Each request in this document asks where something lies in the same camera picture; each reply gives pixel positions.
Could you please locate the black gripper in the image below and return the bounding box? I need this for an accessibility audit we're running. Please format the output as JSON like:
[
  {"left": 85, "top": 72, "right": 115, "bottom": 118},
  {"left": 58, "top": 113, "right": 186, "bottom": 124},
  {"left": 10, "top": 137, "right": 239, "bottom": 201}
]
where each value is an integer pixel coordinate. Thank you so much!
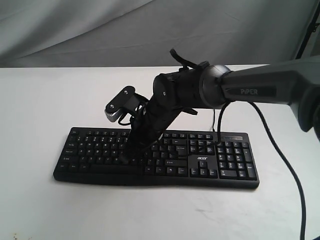
[{"left": 119, "top": 99, "right": 183, "bottom": 165}]

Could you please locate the grey black piper robot arm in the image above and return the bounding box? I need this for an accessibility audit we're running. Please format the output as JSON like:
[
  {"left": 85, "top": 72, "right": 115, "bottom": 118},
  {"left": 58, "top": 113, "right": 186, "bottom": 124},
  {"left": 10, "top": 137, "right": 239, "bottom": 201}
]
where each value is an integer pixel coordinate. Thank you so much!
[{"left": 119, "top": 56, "right": 320, "bottom": 164}]

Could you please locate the black acer keyboard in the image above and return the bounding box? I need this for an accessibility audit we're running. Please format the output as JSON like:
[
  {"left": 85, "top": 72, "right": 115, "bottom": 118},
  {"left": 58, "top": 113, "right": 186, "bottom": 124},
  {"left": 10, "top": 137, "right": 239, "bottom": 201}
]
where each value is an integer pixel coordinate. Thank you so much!
[{"left": 53, "top": 127, "right": 260, "bottom": 189}]

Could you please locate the grey backdrop cloth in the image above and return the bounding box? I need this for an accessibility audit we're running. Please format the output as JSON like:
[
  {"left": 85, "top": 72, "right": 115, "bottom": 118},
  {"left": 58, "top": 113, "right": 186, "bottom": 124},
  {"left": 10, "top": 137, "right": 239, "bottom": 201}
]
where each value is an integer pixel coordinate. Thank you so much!
[{"left": 0, "top": 0, "right": 318, "bottom": 68}]

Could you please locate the black tripod stand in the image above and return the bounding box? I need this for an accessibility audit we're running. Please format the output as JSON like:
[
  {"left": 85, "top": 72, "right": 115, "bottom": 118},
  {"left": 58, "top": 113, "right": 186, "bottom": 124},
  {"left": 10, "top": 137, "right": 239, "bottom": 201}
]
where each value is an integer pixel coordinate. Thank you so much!
[{"left": 294, "top": 0, "right": 320, "bottom": 60}]

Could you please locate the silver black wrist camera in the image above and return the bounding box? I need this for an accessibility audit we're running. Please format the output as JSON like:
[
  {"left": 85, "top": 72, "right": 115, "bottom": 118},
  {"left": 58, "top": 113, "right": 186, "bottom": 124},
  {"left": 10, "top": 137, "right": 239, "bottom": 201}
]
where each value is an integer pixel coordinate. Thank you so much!
[{"left": 104, "top": 85, "right": 149, "bottom": 123}]

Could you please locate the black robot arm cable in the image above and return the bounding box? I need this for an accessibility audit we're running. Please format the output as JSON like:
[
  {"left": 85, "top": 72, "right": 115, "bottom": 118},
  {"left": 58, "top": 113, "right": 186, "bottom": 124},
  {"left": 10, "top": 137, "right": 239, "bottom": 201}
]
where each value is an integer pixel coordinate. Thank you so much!
[{"left": 169, "top": 48, "right": 307, "bottom": 240}]

